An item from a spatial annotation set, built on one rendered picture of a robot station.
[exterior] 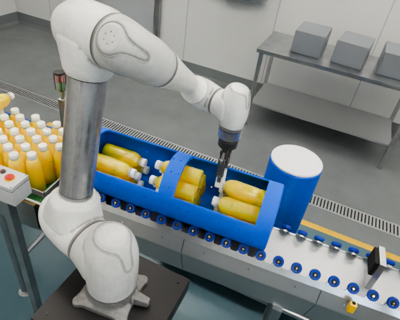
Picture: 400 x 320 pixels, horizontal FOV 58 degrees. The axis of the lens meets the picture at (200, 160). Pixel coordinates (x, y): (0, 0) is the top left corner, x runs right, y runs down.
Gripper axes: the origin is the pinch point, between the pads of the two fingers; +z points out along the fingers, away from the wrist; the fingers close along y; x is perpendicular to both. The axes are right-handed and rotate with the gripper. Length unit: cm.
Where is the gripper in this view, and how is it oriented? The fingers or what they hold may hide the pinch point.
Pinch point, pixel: (220, 178)
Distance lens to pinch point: 149.2
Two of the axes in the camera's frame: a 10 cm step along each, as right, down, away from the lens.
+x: -9.3, -2.9, 2.0
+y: 3.4, -5.4, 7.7
